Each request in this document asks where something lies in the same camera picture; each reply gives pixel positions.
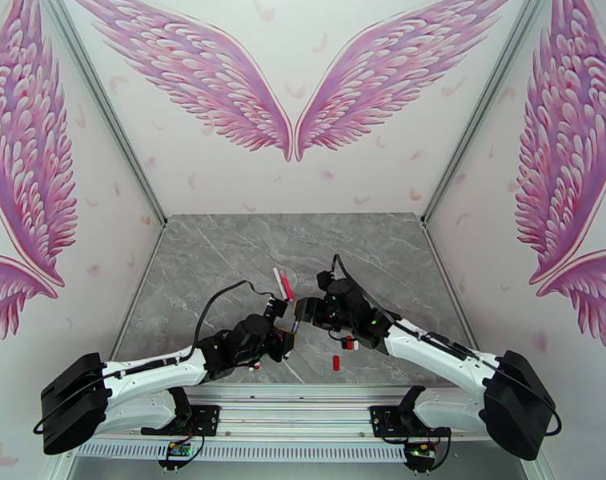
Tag small circuit board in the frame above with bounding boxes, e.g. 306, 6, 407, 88
157, 441, 199, 470
403, 441, 441, 470

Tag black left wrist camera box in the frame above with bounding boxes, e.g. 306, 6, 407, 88
262, 299, 289, 322

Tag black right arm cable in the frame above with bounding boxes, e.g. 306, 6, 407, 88
331, 253, 564, 440

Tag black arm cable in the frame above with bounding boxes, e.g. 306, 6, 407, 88
331, 253, 564, 440
32, 279, 276, 437

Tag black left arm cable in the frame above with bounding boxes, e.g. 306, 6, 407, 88
32, 279, 276, 437

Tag aluminum base rail frame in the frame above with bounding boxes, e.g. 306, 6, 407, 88
59, 383, 536, 442

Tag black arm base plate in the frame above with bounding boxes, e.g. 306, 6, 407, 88
370, 404, 454, 440
141, 404, 219, 438

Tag white perforated cable tray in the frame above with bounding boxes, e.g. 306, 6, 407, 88
74, 442, 409, 464

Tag aluminum corner post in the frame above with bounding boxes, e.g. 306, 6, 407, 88
37, 0, 169, 227
421, 0, 554, 227

